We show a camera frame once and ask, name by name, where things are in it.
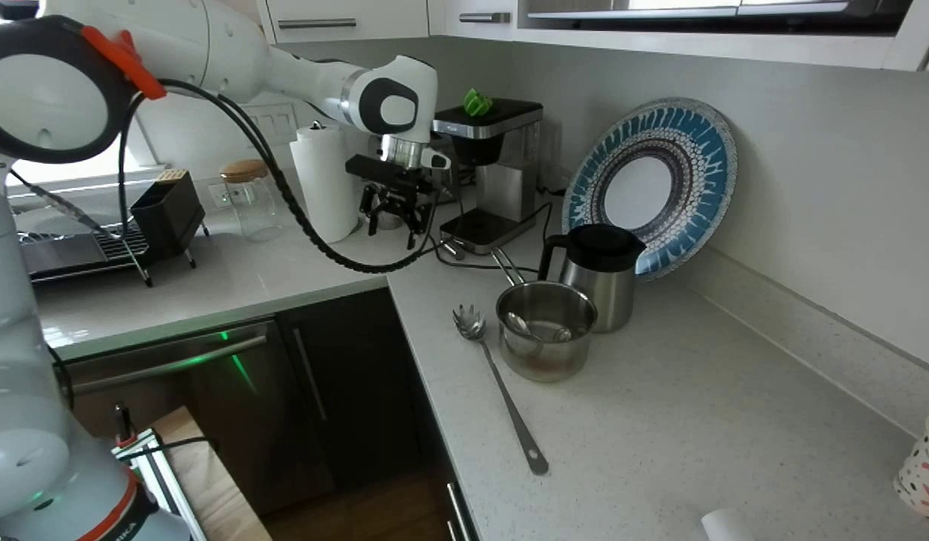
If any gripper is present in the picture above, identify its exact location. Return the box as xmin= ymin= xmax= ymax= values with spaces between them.
xmin=358 ymin=167 xmax=440 ymax=250

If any steel pot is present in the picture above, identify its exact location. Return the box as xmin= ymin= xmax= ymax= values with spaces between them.
xmin=490 ymin=247 xmax=599 ymax=383

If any white paper towel roll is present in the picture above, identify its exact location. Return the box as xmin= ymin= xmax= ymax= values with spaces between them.
xmin=288 ymin=122 xmax=360 ymax=244

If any silver black coffee maker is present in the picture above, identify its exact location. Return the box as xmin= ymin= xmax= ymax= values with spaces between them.
xmin=431 ymin=97 xmax=544 ymax=255

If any glass jar with wooden lid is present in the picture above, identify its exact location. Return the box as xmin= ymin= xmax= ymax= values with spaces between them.
xmin=219 ymin=159 xmax=284 ymax=243

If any dark cabinet door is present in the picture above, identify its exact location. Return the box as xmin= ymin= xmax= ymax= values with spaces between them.
xmin=275 ymin=289 xmax=444 ymax=493

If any white upper cabinet door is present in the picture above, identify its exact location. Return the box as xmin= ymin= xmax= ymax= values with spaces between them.
xmin=255 ymin=0 xmax=431 ymax=44

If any steel carafe with black lid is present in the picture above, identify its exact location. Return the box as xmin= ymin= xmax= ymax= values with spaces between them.
xmin=537 ymin=223 xmax=647 ymax=334

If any metal pasta spoon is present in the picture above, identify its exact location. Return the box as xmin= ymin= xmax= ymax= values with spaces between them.
xmin=452 ymin=304 xmax=550 ymax=476

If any black utensil holder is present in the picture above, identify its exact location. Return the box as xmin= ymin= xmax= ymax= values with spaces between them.
xmin=129 ymin=168 xmax=208 ymax=265

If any dishwasher door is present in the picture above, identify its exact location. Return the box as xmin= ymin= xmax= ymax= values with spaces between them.
xmin=57 ymin=317 xmax=336 ymax=521

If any blue patterned plate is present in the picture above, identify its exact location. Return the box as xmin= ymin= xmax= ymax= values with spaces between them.
xmin=561 ymin=97 xmax=738 ymax=282

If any black dish rack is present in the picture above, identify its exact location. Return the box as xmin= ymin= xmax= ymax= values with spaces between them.
xmin=12 ymin=216 xmax=211 ymax=288

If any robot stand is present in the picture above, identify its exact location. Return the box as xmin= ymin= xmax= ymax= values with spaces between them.
xmin=110 ymin=406 xmax=274 ymax=541

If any range hood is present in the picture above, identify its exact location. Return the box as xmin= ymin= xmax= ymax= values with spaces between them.
xmin=515 ymin=0 xmax=917 ymax=36

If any white cup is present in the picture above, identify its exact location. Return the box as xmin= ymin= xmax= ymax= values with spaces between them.
xmin=700 ymin=508 xmax=759 ymax=541

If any speckled paper cup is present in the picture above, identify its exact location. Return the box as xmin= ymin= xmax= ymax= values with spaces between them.
xmin=893 ymin=411 xmax=929 ymax=521

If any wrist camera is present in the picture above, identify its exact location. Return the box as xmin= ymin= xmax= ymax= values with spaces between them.
xmin=345 ymin=154 xmax=396 ymax=186

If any wall switch plate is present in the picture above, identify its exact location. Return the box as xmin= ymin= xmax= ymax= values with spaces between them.
xmin=241 ymin=101 xmax=300 ymax=149

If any wall socket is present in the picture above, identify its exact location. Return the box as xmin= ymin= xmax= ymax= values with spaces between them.
xmin=208 ymin=182 xmax=249 ymax=210

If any cabinet door handle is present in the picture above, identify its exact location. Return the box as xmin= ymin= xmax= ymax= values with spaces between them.
xmin=292 ymin=327 xmax=329 ymax=423

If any dishwasher handle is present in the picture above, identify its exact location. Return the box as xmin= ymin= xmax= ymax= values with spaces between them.
xmin=68 ymin=334 xmax=269 ymax=397

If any drawer handle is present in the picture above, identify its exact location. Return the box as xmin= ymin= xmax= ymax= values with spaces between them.
xmin=445 ymin=481 xmax=474 ymax=541

